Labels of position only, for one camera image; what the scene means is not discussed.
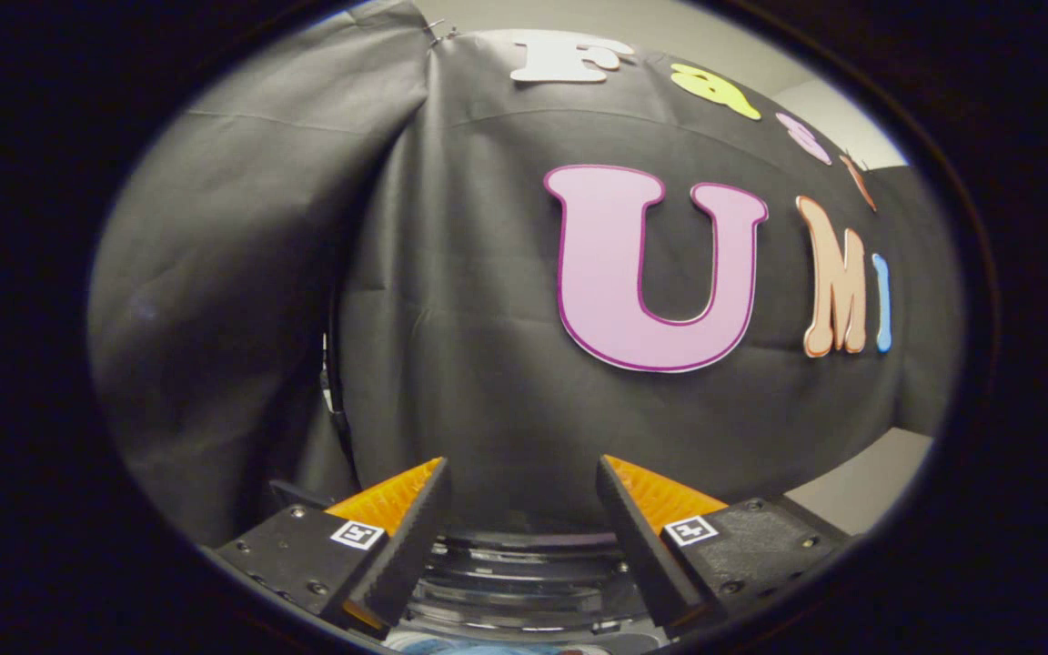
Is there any beige cabinet with grey top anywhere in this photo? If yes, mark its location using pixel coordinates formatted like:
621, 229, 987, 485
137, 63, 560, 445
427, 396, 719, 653
786, 428, 934, 538

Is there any grey washing machine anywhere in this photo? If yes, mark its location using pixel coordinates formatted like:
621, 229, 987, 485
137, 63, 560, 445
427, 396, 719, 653
386, 529, 672, 654

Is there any black backdrop cloth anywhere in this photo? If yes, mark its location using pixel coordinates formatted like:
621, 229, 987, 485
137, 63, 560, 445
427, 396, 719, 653
87, 0, 966, 547

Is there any light blue shirt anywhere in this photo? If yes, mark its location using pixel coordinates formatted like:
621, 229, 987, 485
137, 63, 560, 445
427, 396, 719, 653
397, 635, 607, 655

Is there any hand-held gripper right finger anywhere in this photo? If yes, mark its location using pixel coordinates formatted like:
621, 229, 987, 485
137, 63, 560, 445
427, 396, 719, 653
595, 455, 852, 630

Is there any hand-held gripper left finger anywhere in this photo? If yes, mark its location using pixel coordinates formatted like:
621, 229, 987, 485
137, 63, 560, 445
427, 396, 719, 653
199, 457, 452, 630

